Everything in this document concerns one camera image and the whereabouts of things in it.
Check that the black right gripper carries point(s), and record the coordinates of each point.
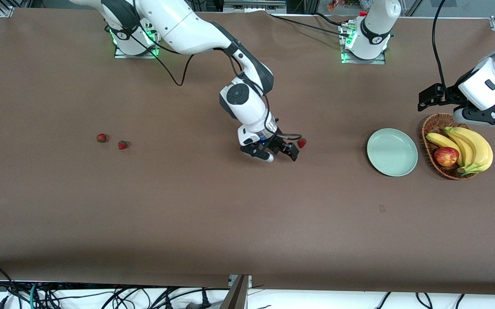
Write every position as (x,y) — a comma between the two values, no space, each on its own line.
(277,143)

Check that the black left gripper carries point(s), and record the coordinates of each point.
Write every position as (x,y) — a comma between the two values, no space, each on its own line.
(450,95)

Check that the red strawberry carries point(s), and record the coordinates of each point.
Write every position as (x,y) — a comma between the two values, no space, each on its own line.
(101,137)
(122,145)
(302,143)

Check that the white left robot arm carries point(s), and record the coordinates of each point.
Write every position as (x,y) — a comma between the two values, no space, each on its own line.
(376,25)

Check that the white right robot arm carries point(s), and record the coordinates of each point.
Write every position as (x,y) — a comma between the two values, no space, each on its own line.
(179,25)

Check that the pale green plate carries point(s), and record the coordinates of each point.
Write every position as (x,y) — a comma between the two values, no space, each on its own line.
(392,152)

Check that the brown wicker basket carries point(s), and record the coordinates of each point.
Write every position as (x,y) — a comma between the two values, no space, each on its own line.
(434,124)

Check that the small yellow banana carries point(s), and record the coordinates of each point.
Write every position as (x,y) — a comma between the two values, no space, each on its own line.
(442,140)

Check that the red apple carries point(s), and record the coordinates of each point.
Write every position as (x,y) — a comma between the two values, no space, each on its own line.
(446,156)

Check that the large yellow banana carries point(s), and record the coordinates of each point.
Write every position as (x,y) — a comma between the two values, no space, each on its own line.
(482,150)

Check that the brown table cover sheet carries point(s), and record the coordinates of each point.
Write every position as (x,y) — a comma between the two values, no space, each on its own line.
(230,214)

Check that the silver equipment box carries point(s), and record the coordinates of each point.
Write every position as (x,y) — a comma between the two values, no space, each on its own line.
(254,5)

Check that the dark metal beam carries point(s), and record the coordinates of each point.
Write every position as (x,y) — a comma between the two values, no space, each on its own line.
(236,296)

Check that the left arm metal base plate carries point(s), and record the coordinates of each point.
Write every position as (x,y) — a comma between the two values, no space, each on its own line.
(380,61)

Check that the silver metal bracket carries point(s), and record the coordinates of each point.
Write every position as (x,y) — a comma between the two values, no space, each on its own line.
(232,280)

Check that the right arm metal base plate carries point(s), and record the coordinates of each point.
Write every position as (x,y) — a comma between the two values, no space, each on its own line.
(121,55)

